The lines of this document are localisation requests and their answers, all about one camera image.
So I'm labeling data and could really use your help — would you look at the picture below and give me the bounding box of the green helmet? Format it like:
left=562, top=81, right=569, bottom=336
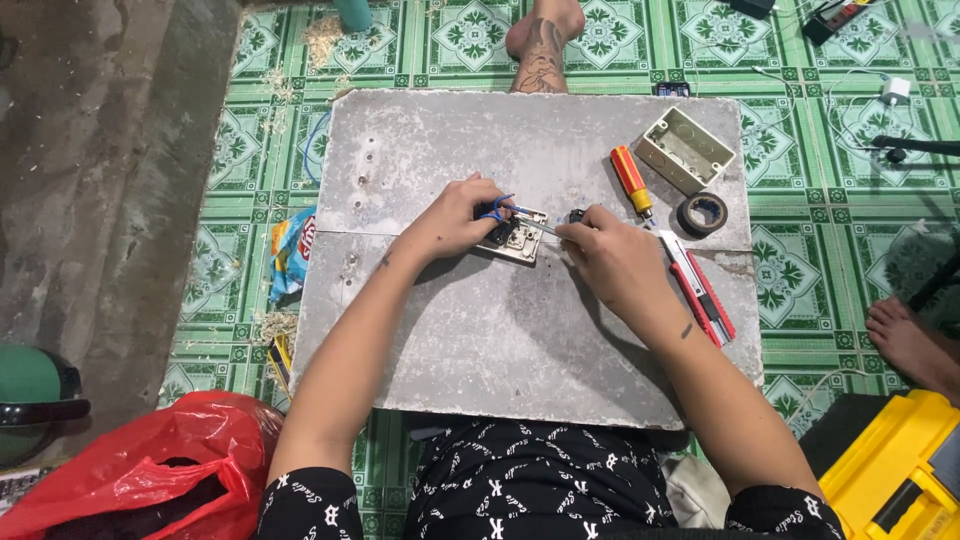
left=0, top=344, right=93, bottom=470

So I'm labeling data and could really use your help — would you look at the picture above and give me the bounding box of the black electrical tape roll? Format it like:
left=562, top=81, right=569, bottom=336
left=677, top=192, right=729, bottom=240

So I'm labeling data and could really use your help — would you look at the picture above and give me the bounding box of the white charger cable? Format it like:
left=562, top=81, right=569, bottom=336
left=752, top=63, right=920, bottom=155

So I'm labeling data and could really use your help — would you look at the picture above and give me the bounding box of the beige wall switch plate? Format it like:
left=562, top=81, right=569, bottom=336
left=477, top=205, right=549, bottom=266

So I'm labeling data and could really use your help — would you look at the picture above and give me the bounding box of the white charger plug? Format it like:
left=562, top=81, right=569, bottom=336
left=879, top=75, right=912, bottom=107

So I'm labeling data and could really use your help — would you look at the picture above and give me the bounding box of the red utility knife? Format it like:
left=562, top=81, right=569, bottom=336
left=657, top=228, right=738, bottom=350

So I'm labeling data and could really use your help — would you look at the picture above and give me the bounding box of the yellow and black tool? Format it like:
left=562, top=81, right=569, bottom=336
left=267, top=333, right=294, bottom=397

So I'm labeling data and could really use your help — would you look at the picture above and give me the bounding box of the red and yellow screwdriver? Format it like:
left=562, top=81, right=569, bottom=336
left=609, top=145, right=656, bottom=222

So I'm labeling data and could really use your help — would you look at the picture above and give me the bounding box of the blue snack packet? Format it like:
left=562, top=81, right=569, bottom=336
left=268, top=207, right=318, bottom=304

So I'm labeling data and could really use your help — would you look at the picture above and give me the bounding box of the white cloth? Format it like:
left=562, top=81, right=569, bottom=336
left=663, top=453, right=732, bottom=530

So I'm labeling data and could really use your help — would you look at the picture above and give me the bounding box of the person's tattooed foot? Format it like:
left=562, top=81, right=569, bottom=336
left=504, top=0, right=587, bottom=96

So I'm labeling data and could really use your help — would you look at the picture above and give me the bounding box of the grey cement board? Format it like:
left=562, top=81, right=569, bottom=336
left=289, top=88, right=765, bottom=432

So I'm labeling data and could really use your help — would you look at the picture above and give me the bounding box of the yellow plastic toolbox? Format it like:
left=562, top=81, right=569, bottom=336
left=817, top=388, right=960, bottom=540

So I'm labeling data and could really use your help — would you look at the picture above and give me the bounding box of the red plastic bag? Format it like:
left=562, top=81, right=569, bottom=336
left=0, top=389, right=285, bottom=540

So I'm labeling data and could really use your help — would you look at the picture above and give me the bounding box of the small black-handled screwdriver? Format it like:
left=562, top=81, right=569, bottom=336
left=514, top=209, right=586, bottom=240

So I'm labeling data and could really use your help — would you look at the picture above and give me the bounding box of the teal cylinder bottle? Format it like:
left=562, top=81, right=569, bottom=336
left=332, top=0, right=375, bottom=33

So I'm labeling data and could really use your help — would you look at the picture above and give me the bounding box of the black power strip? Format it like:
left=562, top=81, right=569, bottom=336
left=801, top=0, right=875, bottom=48

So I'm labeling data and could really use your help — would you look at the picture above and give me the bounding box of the person's left hand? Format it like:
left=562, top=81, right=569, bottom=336
left=395, top=173, right=517, bottom=264

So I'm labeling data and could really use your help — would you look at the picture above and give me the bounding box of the blue electrical wire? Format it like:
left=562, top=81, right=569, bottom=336
left=478, top=193, right=530, bottom=224

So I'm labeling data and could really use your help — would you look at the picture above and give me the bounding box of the person's right hand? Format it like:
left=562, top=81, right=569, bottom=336
left=555, top=204, right=690, bottom=333

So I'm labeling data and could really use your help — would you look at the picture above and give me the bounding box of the black stand rod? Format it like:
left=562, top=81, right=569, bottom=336
left=870, top=134, right=960, bottom=165

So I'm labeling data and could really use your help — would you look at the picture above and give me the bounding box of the beige electrical junction box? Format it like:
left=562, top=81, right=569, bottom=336
left=633, top=105, right=738, bottom=197

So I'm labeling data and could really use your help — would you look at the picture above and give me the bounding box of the blue cable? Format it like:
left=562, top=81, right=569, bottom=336
left=303, top=109, right=333, bottom=187

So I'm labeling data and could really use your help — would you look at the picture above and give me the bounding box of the person's black patterned clothing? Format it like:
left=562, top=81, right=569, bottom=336
left=257, top=414, right=847, bottom=540

